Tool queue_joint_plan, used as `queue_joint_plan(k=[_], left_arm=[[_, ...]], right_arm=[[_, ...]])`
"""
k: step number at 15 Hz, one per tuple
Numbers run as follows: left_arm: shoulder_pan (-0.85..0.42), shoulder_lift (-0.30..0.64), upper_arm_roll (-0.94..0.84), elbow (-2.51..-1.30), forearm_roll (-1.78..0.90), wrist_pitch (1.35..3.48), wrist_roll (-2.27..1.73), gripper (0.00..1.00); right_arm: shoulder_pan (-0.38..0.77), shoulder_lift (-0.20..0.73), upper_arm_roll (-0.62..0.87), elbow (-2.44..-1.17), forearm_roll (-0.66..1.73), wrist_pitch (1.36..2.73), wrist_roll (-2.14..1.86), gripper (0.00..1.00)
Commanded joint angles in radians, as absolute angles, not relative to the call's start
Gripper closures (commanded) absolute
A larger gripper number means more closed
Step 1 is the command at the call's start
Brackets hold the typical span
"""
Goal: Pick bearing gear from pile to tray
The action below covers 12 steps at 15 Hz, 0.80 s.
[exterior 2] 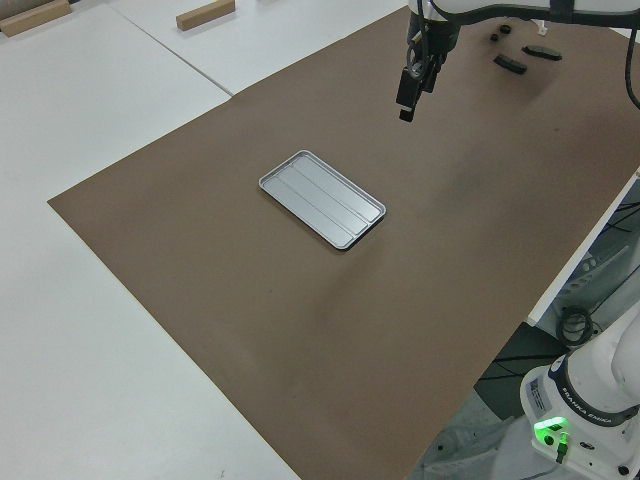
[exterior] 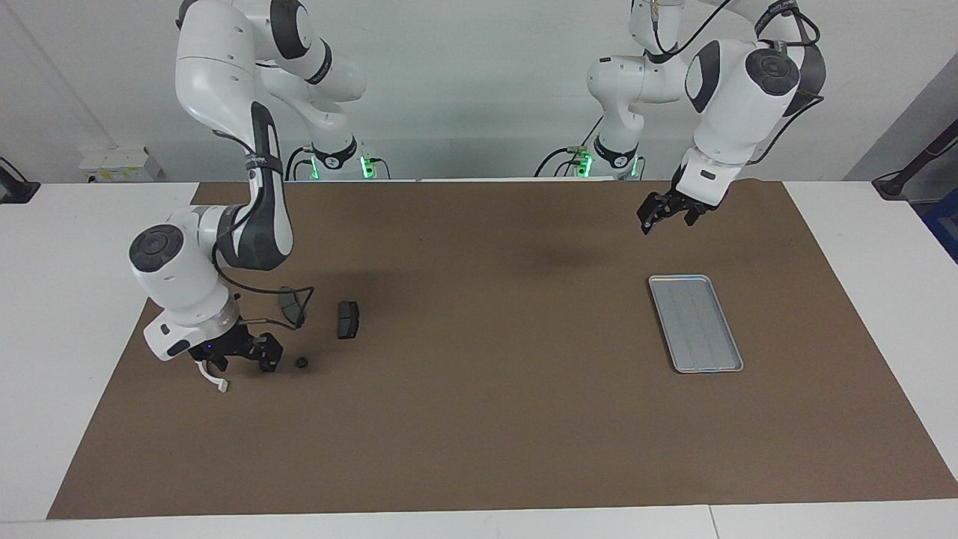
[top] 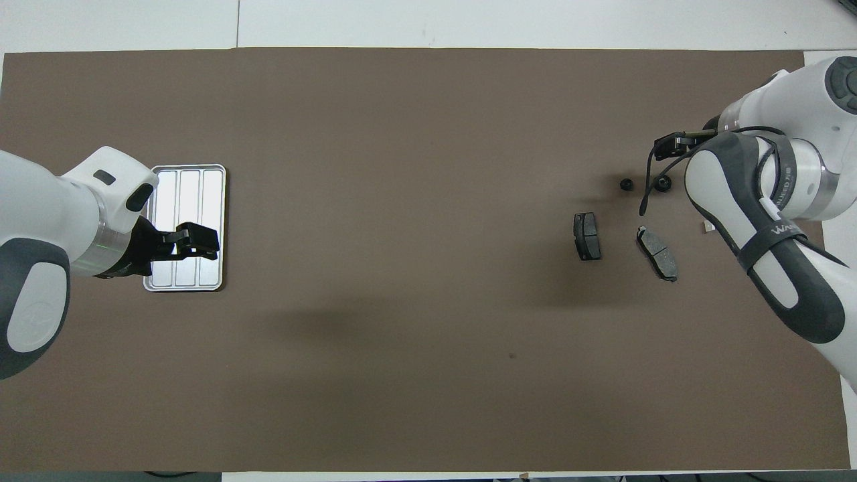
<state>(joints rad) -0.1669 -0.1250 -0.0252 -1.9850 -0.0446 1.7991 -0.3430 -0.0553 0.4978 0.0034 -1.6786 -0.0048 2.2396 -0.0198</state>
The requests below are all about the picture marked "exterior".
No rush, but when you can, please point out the silver metal tray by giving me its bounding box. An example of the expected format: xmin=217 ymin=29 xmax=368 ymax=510
xmin=648 ymin=274 xmax=745 ymax=374

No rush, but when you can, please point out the elongated dark grey brake pad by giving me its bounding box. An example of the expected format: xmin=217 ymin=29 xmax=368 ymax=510
xmin=278 ymin=287 xmax=306 ymax=330

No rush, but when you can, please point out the black angled stand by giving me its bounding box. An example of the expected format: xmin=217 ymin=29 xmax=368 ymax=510
xmin=872 ymin=118 xmax=958 ymax=200

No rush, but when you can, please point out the white box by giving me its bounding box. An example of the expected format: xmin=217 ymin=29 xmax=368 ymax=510
xmin=79 ymin=147 xmax=162 ymax=183

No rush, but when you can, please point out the brown table mat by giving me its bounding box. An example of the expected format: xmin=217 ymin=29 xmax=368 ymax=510
xmin=46 ymin=180 xmax=958 ymax=520

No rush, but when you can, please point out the blue crate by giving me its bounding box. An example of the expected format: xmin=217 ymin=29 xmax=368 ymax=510
xmin=922 ymin=187 xmax=958 ymax=264

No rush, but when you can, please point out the black clamp stand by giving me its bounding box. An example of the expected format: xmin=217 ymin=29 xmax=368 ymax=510
xmin=0 ymin=157 xmax=40 ymax=204

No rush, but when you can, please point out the white semicircular bracket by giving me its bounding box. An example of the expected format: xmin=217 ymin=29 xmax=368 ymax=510
xmin=196 ymin=359 xmax=230 ymax=394

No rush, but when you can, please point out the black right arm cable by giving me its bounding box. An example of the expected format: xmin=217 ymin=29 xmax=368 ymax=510
xmin=212 ymin=225 xmax=315 ymax=330

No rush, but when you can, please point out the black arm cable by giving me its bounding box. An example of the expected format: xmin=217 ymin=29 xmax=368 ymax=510
xmin=647 ymin=0 xmax=828 ymax=165
xmin=212 ymin=225 xmax=315 ymax=330

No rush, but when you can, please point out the black left base cable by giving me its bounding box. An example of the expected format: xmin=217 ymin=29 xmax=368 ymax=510
xmin=534 ymin=116 xmax=604 ymax=178

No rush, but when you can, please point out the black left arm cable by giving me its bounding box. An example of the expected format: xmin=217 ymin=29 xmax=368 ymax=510
xmin=647 ymin=0 xmax=828 ymax=165

